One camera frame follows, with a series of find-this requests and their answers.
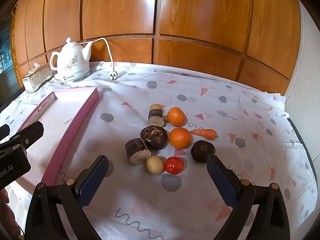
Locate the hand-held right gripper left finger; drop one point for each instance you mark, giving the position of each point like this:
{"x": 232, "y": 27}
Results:
{"x": 93, "y": 180}

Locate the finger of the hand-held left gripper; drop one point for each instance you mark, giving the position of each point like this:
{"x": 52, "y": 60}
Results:
{"x": 4, "y": 132}
{"x": 31, "y": 132}

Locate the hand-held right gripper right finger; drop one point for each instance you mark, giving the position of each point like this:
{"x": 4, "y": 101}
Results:
{"x": 222, "y": 182}

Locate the red tomato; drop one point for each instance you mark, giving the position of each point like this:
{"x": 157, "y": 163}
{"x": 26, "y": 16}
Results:
{"x": 173, "y": 165}

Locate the small orange carrot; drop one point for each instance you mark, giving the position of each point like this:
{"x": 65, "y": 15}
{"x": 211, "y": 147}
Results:
{"x": 205, "y": 133}

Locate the dark sugarcane piece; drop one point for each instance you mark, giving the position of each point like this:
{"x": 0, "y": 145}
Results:
{"x": 137, "y": 152}
{"x": 156, "y": 118}

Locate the pink shallow tray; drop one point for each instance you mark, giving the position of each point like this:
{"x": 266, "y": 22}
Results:
{"x": 82, "y": 117}

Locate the orange mandarin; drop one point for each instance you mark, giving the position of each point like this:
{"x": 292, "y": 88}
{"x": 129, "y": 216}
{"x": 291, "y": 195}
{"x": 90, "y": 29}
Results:
{"x": 180, "y": 138}
{"x": 176, "y": 116}

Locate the yellow-green felt ball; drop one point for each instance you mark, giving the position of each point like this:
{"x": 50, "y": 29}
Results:
{"x": 156, "y": 107}

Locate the person's left hand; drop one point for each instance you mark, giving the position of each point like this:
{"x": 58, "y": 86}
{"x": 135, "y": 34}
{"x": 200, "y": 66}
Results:
{"x": 6, "y": 212}

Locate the silver patterned tissue box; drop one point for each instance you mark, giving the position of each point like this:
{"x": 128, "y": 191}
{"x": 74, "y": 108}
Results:
{"x": 37, "y": 78}

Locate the white kettle base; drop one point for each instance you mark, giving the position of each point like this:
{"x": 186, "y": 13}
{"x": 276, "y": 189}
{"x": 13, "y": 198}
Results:
{"x": 75, "y": 80}

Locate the dark glass cabinet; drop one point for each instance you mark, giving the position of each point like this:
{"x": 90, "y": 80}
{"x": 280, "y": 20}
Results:
{"x": 6, "y": 55}

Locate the white ceramic electric kettle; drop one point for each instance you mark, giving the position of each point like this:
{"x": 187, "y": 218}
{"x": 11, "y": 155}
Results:
{"x": 71, "y": 57}

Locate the white patterned tablecloth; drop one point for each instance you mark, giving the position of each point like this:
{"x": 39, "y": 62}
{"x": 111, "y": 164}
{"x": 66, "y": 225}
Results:
{"x": 225, "y": 92}

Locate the wooden panelled cabinet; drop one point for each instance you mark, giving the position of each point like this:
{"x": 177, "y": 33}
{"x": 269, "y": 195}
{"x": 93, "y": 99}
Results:
{"x": 175, "y": 17}

